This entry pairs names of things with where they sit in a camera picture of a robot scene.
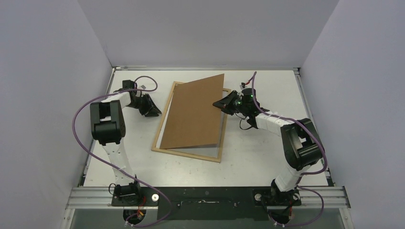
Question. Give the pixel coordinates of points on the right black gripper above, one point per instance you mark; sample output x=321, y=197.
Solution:
x=232, y=103

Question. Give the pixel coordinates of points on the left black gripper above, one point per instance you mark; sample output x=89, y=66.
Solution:
x=147, y=110

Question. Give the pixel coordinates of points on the wooden picture frame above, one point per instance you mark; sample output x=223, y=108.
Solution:
x=189, y=155

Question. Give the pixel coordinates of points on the brown backing board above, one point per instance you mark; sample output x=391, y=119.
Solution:
x=192, y=119

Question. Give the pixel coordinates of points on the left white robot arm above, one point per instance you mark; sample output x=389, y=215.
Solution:
x=109, y=129

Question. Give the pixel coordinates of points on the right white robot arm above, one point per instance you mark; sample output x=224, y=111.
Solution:
x=300, y=141

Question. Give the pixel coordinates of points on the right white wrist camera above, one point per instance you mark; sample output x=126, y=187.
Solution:
x=242, y=86

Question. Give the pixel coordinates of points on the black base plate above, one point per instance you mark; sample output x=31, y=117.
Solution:
x=207, y=203

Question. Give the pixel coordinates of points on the aluminium rail front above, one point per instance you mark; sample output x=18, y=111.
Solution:
x=90, y=198

